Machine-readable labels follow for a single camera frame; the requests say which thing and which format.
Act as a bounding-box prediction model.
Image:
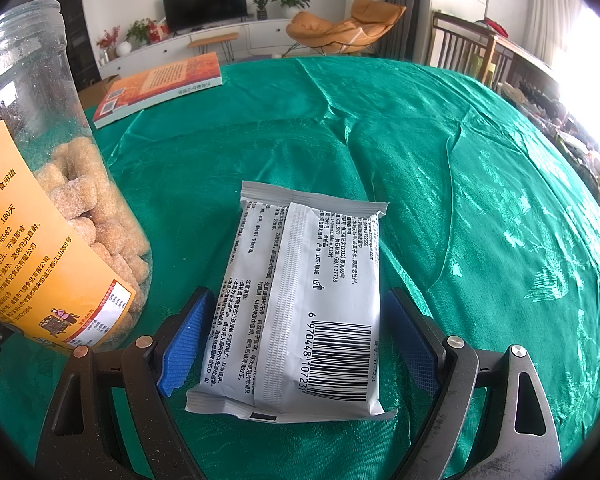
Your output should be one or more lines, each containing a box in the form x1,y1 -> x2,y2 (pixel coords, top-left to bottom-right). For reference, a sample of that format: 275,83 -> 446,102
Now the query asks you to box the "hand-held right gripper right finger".
382,287 -> 563,480

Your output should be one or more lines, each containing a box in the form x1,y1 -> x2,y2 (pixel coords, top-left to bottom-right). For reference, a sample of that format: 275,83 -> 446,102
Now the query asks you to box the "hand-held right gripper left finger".
35,287 -> 216,480

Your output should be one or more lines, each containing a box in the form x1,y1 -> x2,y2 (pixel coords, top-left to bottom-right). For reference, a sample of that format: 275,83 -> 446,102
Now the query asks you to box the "white wipes packet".
185,180 -> 399,424

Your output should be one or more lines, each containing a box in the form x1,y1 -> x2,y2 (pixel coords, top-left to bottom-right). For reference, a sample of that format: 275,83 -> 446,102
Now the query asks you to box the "clear jar with orange label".
0,0 -> 154,357

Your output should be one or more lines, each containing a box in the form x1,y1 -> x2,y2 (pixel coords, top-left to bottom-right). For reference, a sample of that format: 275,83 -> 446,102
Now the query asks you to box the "green tablecloth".
92,56 -> 600,480

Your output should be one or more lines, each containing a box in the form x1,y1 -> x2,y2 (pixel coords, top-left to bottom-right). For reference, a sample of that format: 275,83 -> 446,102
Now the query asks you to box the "orange book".
92,51 -> 224,130

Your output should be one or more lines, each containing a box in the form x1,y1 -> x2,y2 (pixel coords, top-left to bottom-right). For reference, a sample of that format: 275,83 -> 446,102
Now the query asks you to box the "cardboard box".
79,75 -> 122,112

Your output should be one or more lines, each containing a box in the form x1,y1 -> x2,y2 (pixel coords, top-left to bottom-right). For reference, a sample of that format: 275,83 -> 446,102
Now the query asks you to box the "wooden chair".
431,10 -> 503,87

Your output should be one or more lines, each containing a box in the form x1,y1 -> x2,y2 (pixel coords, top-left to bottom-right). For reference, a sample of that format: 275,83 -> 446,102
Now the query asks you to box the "wooden bench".
187,32 -> 240,67

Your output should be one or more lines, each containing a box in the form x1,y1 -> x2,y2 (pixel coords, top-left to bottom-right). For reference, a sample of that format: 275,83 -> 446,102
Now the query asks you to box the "red flower bouquet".
96,26 -> 122,62

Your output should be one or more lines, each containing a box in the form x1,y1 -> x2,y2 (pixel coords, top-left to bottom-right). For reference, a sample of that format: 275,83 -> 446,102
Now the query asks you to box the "white television cabinet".
97,16 -> 303,82

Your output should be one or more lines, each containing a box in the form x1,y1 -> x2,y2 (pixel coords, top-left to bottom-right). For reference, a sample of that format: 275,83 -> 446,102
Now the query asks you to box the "leafy green plant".
126,18 -> 154,47

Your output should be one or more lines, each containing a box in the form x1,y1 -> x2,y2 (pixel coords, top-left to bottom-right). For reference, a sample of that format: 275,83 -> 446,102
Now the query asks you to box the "orange lounge chair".
285,0 -> 407,59

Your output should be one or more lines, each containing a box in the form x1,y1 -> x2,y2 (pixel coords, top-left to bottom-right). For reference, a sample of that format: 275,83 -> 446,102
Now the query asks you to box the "black television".
162,0 -> 247,32

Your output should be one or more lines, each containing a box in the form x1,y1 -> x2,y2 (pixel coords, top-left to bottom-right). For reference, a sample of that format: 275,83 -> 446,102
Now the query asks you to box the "large potted plant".
270,0 -> 317,19

